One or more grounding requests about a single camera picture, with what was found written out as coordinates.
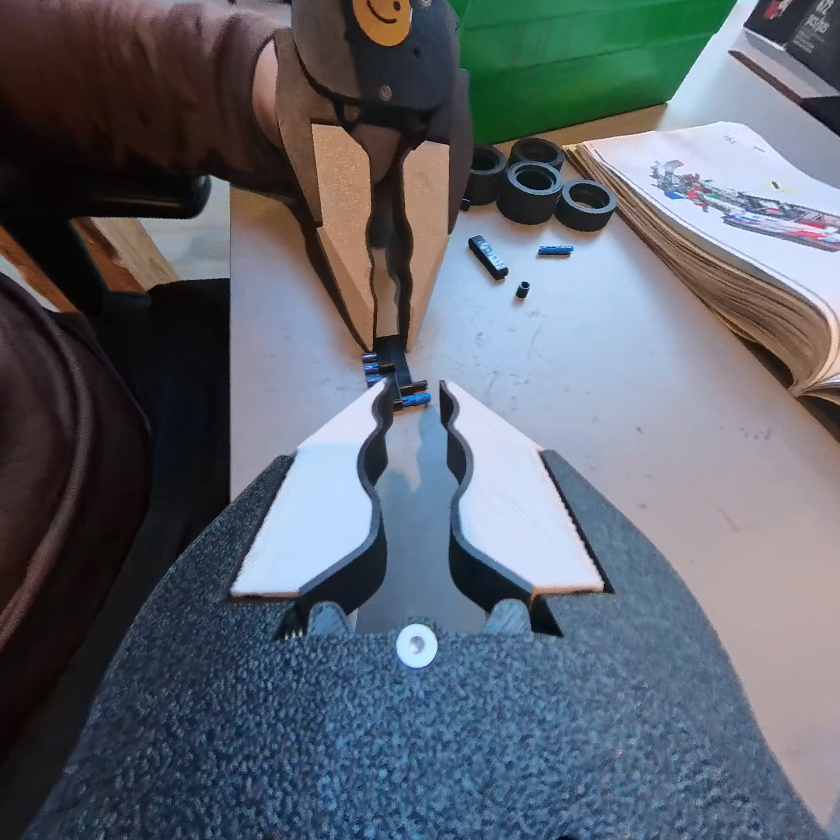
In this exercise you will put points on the person's left forearm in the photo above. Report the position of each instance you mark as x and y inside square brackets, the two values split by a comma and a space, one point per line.
[131, 79]

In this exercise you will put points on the light grey desk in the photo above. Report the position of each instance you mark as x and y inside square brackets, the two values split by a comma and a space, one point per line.
[590, 394]

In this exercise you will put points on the black brick beam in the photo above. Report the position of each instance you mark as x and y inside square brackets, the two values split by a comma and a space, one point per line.
[489, 257]

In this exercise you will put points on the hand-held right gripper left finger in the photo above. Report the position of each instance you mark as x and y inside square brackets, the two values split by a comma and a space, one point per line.
[308, 525]

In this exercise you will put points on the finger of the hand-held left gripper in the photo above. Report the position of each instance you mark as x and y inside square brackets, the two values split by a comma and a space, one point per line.
[341, 229]
[426, 229]

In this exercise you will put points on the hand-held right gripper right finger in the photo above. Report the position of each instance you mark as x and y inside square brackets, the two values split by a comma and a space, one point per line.
[525, 525]

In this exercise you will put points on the open instruction booklet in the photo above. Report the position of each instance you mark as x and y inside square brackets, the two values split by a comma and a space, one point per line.
[722, 216]

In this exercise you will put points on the plywood board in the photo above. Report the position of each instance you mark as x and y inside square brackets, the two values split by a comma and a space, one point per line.
[118, 256]

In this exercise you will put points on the black cardboard box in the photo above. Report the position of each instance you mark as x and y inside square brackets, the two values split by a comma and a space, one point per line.
[800, 39]

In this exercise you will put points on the green plastic bin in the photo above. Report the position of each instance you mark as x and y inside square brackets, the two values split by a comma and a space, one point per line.
[577, 59]

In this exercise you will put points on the small black tube bush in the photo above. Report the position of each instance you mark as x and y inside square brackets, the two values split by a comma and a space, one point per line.
[523, 290]

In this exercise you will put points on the black beam assembly blue pins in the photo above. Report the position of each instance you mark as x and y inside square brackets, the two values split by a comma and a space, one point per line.
[394, 367]

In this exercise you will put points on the person's brown shirt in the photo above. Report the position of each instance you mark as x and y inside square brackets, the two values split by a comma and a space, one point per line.
[52, 492]

